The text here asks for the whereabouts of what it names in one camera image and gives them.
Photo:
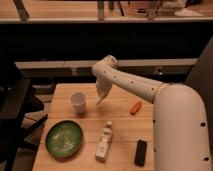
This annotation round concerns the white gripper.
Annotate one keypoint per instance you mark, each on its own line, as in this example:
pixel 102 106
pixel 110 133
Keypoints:
pixel 103 88

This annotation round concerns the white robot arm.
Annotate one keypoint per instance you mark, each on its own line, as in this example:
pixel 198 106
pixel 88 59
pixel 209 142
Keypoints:
pixel 180 126

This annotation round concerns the orange carrot toy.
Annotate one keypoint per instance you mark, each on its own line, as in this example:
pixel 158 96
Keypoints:
pixel 135 108

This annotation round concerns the green round plate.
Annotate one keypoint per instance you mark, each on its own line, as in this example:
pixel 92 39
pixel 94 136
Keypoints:
pixel 64 139

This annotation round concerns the black rectangular block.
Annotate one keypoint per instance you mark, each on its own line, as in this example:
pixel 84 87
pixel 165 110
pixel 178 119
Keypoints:
pixel 140 154

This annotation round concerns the dark chair at left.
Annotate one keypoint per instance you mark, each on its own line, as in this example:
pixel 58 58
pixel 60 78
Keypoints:
pixel 17 98

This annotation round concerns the dark panel at right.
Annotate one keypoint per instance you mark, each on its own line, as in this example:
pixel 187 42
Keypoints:
pixel 200 78

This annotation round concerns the long grey shelf rail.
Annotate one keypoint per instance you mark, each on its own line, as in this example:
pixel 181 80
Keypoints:
pixel 88 67

